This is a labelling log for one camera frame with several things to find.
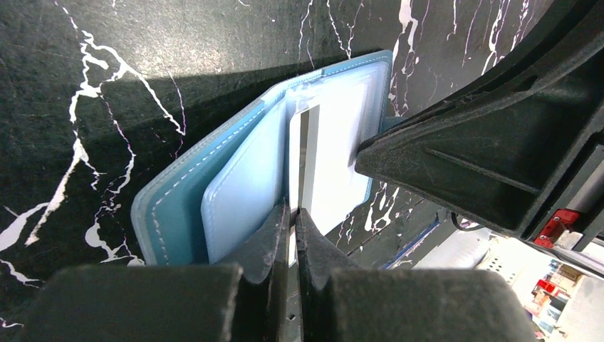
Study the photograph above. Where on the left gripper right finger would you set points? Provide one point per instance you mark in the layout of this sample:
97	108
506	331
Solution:
341	301

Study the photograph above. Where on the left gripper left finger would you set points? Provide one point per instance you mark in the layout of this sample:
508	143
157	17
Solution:
241	298

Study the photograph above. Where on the white card with black stripe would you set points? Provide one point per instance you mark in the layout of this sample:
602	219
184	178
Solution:
327	125

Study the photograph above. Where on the blue card holder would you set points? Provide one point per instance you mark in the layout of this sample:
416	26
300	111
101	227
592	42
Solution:
211	199

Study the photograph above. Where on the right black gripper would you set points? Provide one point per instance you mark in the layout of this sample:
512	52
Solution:
503	151

